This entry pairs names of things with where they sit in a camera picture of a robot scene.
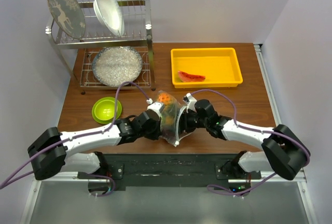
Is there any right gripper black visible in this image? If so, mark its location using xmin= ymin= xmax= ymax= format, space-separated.
xmin=168 ymin=109 xmax=208 ymax=134

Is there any clear zip top bag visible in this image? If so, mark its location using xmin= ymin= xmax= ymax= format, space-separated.
xmin=156 ymin=91 xmax=189 ymax=147

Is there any fake watermelon slice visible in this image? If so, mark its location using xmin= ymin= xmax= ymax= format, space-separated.
xmin=177 ymin=71 xmax=205 ymax=82

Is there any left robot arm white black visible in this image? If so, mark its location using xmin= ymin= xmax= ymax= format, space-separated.
xmin=27 ymin=110 xmax=161 ymax=180

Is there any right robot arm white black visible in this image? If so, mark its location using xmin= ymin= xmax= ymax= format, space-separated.
xmin=179 ymin=96 xmax=311 ymax=180

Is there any fake orange pineapple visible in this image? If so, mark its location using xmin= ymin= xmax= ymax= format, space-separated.
xmin=157 ymin=92 xmax=173 ymax=106

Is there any green plastic bowl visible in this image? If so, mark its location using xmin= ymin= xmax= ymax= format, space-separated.
xmin=91 ymin=97 xmax=122 ymax=124

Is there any yellow plastic tray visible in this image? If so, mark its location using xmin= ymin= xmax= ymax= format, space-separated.
xmin=171 ymin=48 xmax=243 ymax=89

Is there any speckled glass plate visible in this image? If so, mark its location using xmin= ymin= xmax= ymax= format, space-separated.
xmin=92 ymin=47 xmax=143 ymax=87

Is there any metal dish rack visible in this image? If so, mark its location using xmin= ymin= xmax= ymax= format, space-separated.
xmin=45 ymin=0 xmax=156 ymax=94

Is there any white deep plate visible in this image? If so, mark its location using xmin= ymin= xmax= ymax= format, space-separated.
xmin=93 ymin=0 xmax=125 ymax=37

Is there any grey deer pattern plate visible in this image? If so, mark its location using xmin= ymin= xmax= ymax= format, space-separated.
xmin=47 ymin=0 xmax=86 ymax=39

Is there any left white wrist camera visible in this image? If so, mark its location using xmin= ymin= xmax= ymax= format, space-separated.
xmin=147 ymin=102 xmax=164 ymax=118

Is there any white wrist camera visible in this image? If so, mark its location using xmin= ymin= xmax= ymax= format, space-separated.
xmin=147 ymin=102 xmax=164 ymax=118
xmin=183 ymin=93 xmax=197 ymax=112

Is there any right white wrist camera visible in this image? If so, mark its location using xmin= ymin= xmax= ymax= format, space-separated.
xmin=183 ymin=93 xmax=197 ymax=112

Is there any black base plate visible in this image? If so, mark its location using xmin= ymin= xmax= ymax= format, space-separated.
xmin=77 ymin=152 xmax=261 ymax=191

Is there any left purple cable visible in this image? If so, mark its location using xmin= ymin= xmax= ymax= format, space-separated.
xmin=0 ymin=81 xmax=153 ymax=190

